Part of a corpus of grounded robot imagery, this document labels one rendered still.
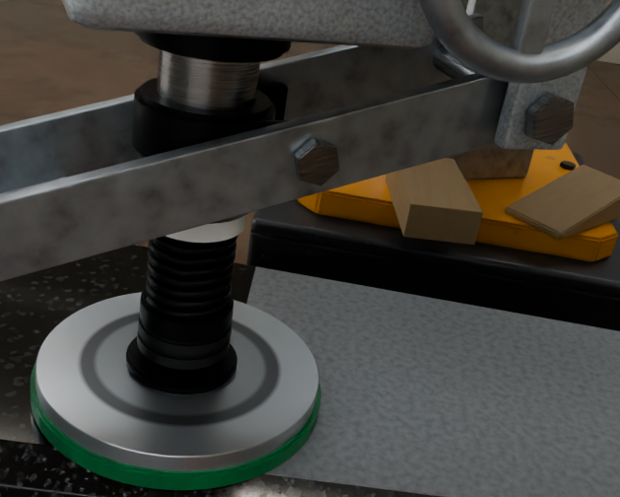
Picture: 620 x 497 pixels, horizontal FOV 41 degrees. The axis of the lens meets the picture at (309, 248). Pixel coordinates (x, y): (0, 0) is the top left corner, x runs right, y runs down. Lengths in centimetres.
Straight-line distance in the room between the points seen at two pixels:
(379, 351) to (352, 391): 7
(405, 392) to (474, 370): 8
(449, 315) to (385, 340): 9
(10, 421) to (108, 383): 7
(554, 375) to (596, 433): 8
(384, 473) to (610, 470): 18
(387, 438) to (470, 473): 7
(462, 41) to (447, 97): 13
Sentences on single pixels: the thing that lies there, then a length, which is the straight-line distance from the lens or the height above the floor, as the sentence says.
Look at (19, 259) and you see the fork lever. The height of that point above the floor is 100.
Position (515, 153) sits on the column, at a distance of 141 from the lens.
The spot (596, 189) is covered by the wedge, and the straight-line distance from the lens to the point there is 136.
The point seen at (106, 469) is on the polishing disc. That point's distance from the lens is 58.
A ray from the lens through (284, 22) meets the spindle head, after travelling 43.
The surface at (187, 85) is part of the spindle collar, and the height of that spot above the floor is 110.
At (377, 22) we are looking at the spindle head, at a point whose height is 116.
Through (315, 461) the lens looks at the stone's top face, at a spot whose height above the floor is 85.
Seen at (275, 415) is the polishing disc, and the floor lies 87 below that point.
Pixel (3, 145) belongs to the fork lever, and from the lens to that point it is 60.
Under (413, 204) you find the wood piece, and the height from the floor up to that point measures 83.
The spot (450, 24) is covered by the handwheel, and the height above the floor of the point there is 117.
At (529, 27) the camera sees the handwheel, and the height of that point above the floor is 117.
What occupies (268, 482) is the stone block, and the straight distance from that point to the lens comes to 60.
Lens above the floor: 124
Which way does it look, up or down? 27 degrees down
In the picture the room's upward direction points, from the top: 9 degrees clockwise
